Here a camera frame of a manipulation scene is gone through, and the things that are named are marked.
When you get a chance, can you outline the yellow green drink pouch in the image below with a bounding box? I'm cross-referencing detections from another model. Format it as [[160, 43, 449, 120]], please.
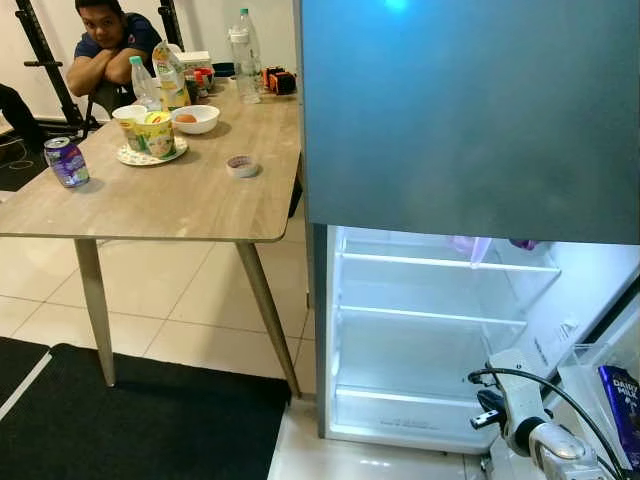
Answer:
[[152, 42, 191, 111]]

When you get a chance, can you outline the patterned round plate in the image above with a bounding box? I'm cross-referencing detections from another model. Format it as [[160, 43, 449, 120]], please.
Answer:
[[116, 137, 189, 167]]

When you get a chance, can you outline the grey fridge door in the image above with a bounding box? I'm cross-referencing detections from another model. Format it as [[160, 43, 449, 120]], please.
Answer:
[[298, 0, 640, 246], [555, 275, 640, 480]]

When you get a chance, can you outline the light wooden table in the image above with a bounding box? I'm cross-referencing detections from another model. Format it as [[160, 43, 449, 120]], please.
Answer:
[[0, 85, 306, 396]]

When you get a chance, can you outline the small teal capped bottle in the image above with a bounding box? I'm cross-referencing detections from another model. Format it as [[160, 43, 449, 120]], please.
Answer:
[[128, 55, 161, 111]]

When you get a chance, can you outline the glass fridge shelf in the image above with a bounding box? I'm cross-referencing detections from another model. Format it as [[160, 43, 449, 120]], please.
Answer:
[[333, 375, 506, 409], [338, 290, 531, 329], [338, 240, 563, 276]]

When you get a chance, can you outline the white lidded container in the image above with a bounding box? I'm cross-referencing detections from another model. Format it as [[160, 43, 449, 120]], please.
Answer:
[[178, 50, 214, 76]]

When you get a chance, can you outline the yellow green noodle cup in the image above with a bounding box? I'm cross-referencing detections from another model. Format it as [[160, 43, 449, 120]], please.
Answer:
[[140, 110, 179, 159], [112, 104, 149, 153]]

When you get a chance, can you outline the white bowl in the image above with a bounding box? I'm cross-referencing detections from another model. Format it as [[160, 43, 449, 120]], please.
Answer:
[[170, 104, 221, 135]]

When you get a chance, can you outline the tape roll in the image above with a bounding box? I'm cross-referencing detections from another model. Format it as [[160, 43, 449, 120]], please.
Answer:
[[226, 154, 261, 179]]

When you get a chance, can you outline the person in black trousers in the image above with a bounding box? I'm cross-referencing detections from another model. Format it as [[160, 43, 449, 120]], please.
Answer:
[[0, 83, 46, 151]]

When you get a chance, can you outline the seated man in blue shirt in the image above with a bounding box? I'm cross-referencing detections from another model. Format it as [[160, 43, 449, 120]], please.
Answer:
[[65, 0, 166, 111]]

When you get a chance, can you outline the purple drink can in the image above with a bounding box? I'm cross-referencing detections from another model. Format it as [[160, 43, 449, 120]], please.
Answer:
[[44, 137, 91, 189]]

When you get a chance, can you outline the orange black device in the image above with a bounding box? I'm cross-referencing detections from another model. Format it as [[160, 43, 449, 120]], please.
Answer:
[[262, 66, 298, 97]]

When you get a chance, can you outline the purple Dairy Milk box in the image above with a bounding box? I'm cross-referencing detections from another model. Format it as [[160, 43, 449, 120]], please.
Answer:
[[598, 364, 640, 471]]

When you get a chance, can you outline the black stand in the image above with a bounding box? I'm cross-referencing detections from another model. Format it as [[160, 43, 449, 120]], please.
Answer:
[[15, 0, 101, 131]]

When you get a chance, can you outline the black floor mat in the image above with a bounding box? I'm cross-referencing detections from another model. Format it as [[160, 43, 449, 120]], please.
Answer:
[[0, 337, 49, 401], [0, 345, 291, 480]]

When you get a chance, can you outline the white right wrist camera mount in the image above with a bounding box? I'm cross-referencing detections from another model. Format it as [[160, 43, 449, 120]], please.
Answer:
[[487, 348, 548, 446]]

